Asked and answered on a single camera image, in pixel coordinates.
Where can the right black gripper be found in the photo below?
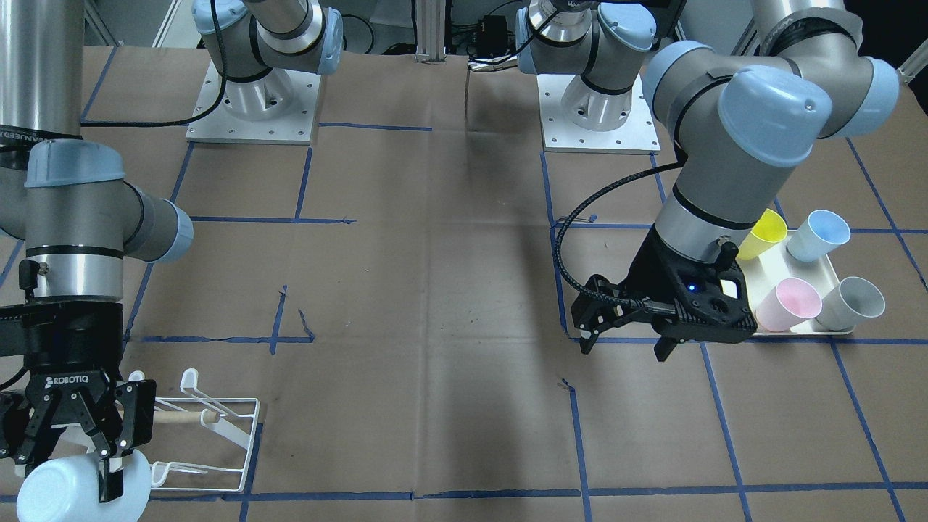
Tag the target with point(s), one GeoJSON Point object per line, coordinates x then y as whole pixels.
{"type": "Point", "coordinates": [72, 348]}

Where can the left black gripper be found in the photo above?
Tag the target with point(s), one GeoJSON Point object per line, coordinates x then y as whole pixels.
{"type": "Point", "coordinates": [647, 276]}

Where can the light blue plastic cup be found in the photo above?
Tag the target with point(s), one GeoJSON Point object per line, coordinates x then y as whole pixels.
{"type": "Point", "coordinates": [66, 489]}

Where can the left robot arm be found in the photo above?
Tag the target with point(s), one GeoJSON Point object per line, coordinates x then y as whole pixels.
{"type": "Point", "coordinates": [740, 125]}

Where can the pink plastic cup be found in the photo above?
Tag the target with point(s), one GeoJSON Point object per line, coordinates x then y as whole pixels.
{"type": "Point", "coordinates": [789, 303]}

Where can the yellow plastic cup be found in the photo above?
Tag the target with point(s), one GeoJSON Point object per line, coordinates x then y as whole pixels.
{"type": "Point", "coordinates": [765, 234]}

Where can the light blue cup far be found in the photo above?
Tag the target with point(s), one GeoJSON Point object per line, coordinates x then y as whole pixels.
{"type": "Point", "coordinates": [822, 232]}

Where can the grey plastic cup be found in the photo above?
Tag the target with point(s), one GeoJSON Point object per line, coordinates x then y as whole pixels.
{"type": "Point", "coordinates": [851, 302]}

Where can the cream serving tray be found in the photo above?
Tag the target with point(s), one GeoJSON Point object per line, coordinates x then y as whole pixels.
{"type": "Point", "coordinates": [763, 273]}

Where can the black power box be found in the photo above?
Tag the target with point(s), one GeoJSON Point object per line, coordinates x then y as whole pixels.
{"type": "Point", "coordinates": [491, 37]}

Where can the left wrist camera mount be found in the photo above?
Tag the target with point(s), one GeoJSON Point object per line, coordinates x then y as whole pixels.
{"type": "Point", "coordinates": [593, 316]}

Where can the white wire cup rack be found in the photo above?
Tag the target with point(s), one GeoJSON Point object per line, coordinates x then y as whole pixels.
{"type": "Point", "coordinates": [212, 440]}

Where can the aluminium frame post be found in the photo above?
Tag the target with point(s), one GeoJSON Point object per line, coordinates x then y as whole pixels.
{"type": "Point", "coordinates": [430, 22]}

